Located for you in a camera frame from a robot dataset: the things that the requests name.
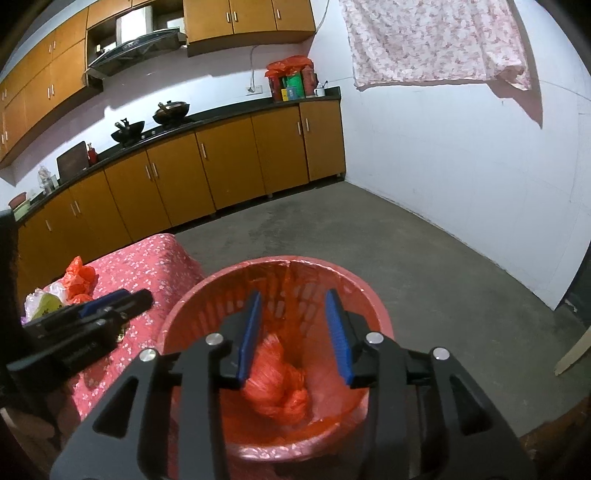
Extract range hood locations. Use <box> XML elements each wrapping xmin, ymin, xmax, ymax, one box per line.
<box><xmin>86</xmin><ymin>1</ymin><xmax>186</xmax><ymax>80</ymax></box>

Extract red plastic trash basket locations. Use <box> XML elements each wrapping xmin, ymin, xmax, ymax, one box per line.
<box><xmin>157</xmin><ymin>256</ymin><xmax>394</xmax><ymax>463</ymax></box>

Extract red bottle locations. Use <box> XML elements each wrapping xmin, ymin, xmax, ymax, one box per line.
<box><xmin>87</xmin><ymin>144</ymin><xmax>97</xmax><ymax>166</ymax></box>

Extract pink floral hanging cloth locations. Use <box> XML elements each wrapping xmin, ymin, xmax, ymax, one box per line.
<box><xmin>339</xmin><ymin>0</ymin><xmax>532</xmax><ymax>91</ymax></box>

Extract black lidded wok right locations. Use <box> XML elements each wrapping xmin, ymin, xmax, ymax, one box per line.
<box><xmin>152</xmin><ymin>101</ymin><xmax>189</xmax><ymax>126</ymax></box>

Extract red bag on table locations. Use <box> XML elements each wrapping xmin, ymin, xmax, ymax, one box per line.
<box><xmin>61</xmin><ymin>256</ymin><xmax>97</xmax><ymax>304</ymax></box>

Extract clear bubble wrap sheet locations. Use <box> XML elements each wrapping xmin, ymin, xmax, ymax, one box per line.
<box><xmin>24</xmin><ymin>281</ymin><xmax>67</xmax><ymax>323</ymax></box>

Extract clear glass jar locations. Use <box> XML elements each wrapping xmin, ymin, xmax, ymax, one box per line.
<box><xmin>37</xmin><ymin>165</ymin><xmax>59</xmax><ymax>195</ymax></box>

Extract lower wooden kitchen cabinets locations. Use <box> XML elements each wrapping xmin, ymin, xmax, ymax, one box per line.
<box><xmin>17</xmin><ymin>94</ymin><xmax>346</xmax><ymax>297</ymax></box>

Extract wooden kitchen cabinets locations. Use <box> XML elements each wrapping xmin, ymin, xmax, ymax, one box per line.
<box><xmin>1</xmin><ymin>0</ymin><xmax>317</xmax><ymax>166</ymax></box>
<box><xmin>17</xmin><ymin>94</ymin><xmax>346</xmax><ymax>297</ymax></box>

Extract black wok left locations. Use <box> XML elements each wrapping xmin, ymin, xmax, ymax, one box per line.
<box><xmin>111</xmin><ymin>118</ymin><xmax>145</xmax><ymax>145</ymax></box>

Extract small red plastic bag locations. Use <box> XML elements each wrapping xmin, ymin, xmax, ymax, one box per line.
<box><xmin>242</xmin><ymin>334</ymin><xmax>310</xmax><ymax>426</ymax></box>

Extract stacked wash basins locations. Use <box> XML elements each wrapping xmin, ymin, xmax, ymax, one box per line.
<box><xmin>8</xmin><ymin>192</ymin><xmax>30</xmax><ymax>220</ymax></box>

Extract red floral table cloth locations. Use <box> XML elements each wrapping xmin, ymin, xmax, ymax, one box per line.
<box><xmin>42</xmin><ymin>234</ymin><xmax>204</xmax><ymax>418</ymax></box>

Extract green plastic bag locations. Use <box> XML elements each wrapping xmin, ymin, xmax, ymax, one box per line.
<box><xmin>27</xmin><ymin>291</ymin><xmax>64</xmax><ymax>320</ymax></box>

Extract red bag of groceries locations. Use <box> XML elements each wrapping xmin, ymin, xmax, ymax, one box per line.
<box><xmin>264</xmin><ymin>55</ymin><xmax>318</xmax><ymax>102</ymax></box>

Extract upper wooden kitchen cabinets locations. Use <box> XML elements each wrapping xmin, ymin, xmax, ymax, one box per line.
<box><xmin>1</xmin><ymin>0</ymin><xmax>317</xmax><ymax>166</ymax></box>

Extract dark cutting board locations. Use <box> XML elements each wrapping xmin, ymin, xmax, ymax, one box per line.
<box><xmin>56</xmin><ymin>141</ymin><xmax>89</xmax><ymax>184</ymax></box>

